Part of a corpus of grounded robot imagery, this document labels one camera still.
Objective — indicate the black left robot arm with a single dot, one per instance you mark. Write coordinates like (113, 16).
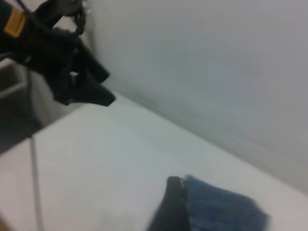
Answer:
(26, 21)

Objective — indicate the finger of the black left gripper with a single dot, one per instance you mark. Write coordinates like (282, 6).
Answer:
(96, 92)
(95, 65)

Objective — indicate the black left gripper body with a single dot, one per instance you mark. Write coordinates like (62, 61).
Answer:
(50, 65)

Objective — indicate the grey open box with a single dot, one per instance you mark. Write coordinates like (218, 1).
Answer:
(12, 81)

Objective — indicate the blue denim shorts basketball print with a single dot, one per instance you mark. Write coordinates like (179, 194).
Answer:
(223, 209)

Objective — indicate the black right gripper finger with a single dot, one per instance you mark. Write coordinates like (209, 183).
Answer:
(169, 207)

